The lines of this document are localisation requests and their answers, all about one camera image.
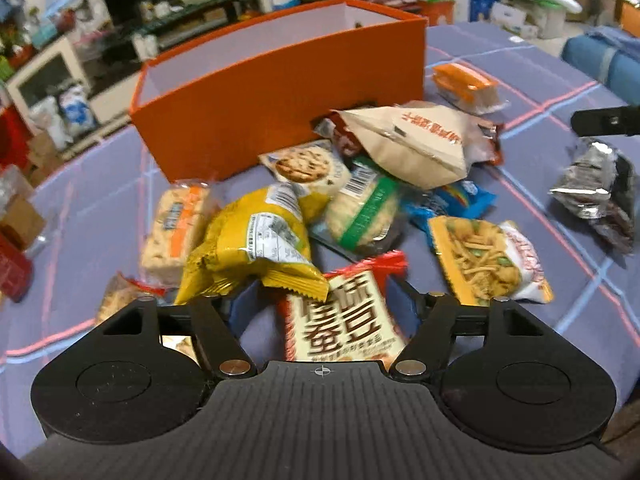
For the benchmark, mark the cookie print snack packet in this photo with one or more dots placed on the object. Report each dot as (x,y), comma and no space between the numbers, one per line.
(302,165)

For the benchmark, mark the clear red-edged cracker packet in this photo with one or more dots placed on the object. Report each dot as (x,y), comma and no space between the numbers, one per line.
(125,300)

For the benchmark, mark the green rice cracker packet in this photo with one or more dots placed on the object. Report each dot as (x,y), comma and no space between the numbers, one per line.
(362,210)

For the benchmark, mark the blue and white bag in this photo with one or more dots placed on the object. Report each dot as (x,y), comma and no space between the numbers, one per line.
(77,110)

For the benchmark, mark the blue cushion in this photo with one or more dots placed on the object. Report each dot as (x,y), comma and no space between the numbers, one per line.
(605,62)

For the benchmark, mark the blue snack packet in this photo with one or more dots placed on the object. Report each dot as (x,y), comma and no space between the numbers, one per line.
(450,200)

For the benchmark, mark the red bottle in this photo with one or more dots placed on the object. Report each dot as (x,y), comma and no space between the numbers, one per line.
(12,267)

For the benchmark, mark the white printed carton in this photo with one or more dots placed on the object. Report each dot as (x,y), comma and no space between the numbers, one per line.
(510,17)

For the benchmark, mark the orange cardboard box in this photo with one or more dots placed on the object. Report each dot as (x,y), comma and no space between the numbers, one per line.
(280,110)

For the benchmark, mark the orange rice crisp packet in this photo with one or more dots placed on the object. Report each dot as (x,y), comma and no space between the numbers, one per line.
(172,230)

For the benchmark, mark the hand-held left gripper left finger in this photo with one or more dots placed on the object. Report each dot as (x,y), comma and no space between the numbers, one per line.
(212,325)

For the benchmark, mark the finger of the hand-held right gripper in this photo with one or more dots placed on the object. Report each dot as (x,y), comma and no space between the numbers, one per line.
(605,121)

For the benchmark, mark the small brown cardboard box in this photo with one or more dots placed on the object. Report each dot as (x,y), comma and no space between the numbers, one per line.
(22,222)

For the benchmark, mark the orange wafer packet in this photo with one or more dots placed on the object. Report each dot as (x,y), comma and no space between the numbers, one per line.
(467,85)

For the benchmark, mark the white television stand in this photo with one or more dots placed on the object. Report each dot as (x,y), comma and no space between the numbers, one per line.
(165,47)

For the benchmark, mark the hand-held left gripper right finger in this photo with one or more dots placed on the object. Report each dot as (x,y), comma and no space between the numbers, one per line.
(407,312)

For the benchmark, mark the red and white snack packet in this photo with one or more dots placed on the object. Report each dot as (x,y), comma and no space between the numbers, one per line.
(340,315)

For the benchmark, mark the yellow noodle snack packet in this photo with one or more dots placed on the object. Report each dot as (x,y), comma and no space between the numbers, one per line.
(480,260)

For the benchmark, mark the orange plastic stool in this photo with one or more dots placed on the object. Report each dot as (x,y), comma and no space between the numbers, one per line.
(440,12)

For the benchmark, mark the large beige snack bag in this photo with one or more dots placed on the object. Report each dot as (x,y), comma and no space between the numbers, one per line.
(420,142)

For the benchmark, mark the clear plastic cup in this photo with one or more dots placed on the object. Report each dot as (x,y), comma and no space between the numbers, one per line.
(12,185)

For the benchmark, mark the silver foil snack packet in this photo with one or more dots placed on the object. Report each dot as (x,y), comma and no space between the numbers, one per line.
(595,190)

